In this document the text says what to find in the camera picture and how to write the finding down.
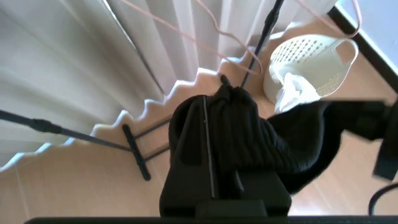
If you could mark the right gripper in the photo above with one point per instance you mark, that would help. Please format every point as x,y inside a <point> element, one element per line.
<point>390,149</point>

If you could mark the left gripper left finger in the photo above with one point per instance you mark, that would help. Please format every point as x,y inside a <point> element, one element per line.
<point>192,180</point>

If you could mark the black shorts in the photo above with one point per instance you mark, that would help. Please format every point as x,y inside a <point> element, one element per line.
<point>248,133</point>

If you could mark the white laundry basket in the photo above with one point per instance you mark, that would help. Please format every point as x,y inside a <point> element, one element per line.
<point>314,62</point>

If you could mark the black clothes rack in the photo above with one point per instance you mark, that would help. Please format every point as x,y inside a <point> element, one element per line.
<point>136,152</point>

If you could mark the beige curtain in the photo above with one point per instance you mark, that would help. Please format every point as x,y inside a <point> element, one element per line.
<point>62,62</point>

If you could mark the white garment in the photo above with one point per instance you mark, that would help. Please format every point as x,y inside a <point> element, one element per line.
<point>293,93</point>

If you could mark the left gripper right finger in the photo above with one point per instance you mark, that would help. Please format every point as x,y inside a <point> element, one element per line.
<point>264,186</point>

